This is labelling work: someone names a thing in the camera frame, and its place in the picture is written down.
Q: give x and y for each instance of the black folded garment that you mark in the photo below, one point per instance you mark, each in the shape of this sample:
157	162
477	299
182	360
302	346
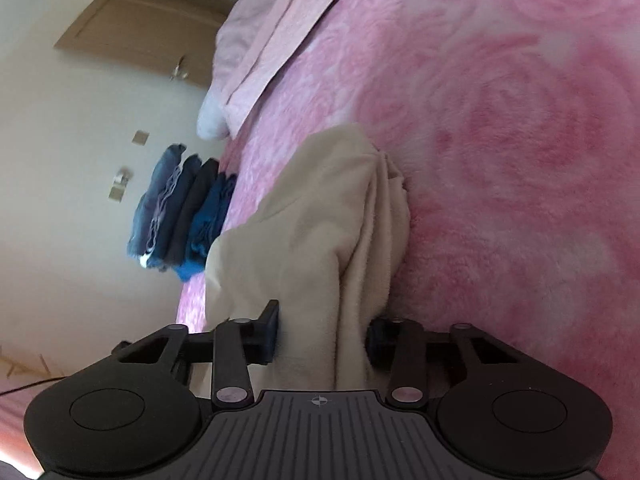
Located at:
192	210

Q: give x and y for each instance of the blue folded garment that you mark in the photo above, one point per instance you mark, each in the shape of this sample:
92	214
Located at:
210	225

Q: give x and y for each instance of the dark navy folded garment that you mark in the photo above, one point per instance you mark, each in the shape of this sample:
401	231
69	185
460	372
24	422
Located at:
177	210

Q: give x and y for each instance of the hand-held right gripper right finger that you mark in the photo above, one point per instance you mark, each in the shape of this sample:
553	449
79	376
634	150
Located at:
406	355

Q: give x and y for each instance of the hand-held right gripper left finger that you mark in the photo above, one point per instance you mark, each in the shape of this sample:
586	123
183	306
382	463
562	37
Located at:
271	332

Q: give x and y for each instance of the pink rose blanket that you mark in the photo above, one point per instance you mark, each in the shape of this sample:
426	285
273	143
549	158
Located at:
500	160

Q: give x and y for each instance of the light blue folded jeans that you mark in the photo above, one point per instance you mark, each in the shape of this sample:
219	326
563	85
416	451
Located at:
150	205

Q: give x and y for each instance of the wooden door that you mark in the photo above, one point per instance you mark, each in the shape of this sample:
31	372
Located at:
150	15

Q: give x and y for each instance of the cream fleece garment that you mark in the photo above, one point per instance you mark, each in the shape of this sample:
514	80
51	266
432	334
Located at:
320	220

